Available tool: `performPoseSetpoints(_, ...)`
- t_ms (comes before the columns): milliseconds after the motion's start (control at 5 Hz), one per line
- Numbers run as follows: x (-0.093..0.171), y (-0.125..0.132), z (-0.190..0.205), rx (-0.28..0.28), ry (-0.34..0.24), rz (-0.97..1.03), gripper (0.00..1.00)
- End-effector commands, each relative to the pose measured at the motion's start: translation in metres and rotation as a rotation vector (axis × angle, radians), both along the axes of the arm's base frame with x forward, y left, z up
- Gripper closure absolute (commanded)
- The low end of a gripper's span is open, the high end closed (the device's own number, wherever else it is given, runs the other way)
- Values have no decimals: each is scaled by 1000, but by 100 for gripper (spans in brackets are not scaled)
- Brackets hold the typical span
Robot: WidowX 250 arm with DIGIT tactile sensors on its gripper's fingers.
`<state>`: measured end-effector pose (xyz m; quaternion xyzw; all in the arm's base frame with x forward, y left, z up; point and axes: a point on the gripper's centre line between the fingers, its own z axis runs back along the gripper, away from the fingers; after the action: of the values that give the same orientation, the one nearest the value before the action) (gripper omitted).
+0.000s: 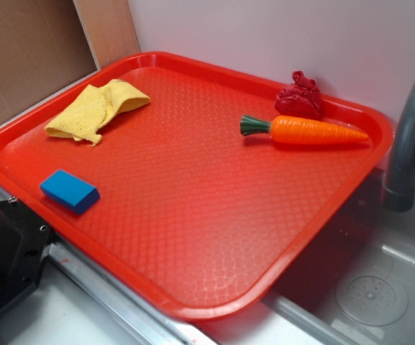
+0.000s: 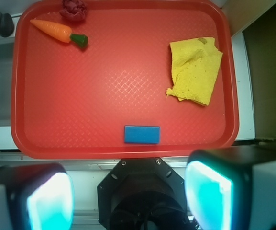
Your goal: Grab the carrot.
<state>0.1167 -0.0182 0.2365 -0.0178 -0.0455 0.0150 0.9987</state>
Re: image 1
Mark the red plastic tray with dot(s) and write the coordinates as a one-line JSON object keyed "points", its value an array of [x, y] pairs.
{"points": [[197, 219]]}

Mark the brown cardboard panel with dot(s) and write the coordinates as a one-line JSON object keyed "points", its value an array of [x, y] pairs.
{"points": [[47, 45]]}

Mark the blue rectangular block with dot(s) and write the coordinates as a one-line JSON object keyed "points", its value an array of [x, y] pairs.
{"points": [[70, 192]]}

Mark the grey toy faucet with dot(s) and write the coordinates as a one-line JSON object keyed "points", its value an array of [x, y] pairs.
{"points": [[398, 191]]}

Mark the orange plastic toy carrot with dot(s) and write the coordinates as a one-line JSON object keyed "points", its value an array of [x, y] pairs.
{"points": [[300, 131]]}

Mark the grey plastic sink basin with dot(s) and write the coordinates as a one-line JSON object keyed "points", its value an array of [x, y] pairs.
{"points": [[355, 282]]}

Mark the crumpled dark red object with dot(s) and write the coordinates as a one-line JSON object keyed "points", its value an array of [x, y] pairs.
{"points": [[301, 98]]}

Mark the yellow cloth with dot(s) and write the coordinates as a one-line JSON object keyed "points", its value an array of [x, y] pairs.
{"points": [[93, 109]]}

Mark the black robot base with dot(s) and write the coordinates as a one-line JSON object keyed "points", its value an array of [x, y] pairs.
{"points": [[25, 240]]}

